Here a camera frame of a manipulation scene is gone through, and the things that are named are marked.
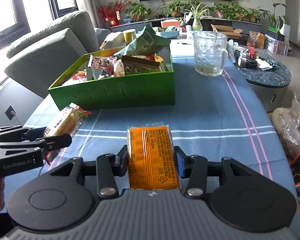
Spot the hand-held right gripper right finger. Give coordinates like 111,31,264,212
174,145,254,198

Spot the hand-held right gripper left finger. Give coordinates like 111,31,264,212
50,145,129,199

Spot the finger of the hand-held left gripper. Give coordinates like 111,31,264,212
0,126,47,143
0,133,72,155

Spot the clear pastry packet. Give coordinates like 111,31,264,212
44,102,92,165

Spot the orange snack packet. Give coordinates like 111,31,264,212
126,122,183,190

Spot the green cardboard box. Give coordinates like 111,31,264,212
47,46,176,110

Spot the brown round snack packet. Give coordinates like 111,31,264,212
90,55,115,77

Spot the pale green snack bag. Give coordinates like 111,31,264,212
114,24,170,58

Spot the blue striped tablecloth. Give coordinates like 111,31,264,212
22,55,299,240

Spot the red white snack packet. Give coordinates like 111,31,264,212
62,70,88,87

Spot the grey armchair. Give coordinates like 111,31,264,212
4,10,110,99

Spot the round cracker packet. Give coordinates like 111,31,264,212
112,59,127,77

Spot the brown flat snack packet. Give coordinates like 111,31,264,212
121,55,163,75

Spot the clear bag of flatbread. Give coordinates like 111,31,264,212
271,91,300,160

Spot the clear plastic pitcher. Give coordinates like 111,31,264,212
192,31,229,77

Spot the small dark jar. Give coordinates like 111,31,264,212
237,52,247,68

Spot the dark speckled round table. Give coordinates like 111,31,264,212
236,49,292,113

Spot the yellow can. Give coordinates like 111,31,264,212
122,29,137,43

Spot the large window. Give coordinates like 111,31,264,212
0,0,32,47

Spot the white plastic bag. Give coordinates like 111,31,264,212
226,39,240,63

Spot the teal tray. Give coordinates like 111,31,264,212
155,27,180,39

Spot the red flower plant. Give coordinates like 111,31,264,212
96,0,130,27

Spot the open cardboard box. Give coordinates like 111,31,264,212
210,24,243,40

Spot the spider plant in glass vase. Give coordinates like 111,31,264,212
184,1,209,32

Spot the orange red box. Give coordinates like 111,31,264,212
161,20,182,28

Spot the white curtain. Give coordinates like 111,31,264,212
75,0,100,28

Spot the potted green plant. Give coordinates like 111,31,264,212
126,2,151,22
167,1,188,18

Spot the clear storage box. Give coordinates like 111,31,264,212
265,34,290,55

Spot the small green black box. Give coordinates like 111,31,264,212
267,27,285,42

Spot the row of potted plants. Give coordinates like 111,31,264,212
211,2,259,23

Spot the large leaf plant white pot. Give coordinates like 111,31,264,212
259,3,290,37

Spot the wall socket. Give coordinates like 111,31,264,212
5,106,17,120

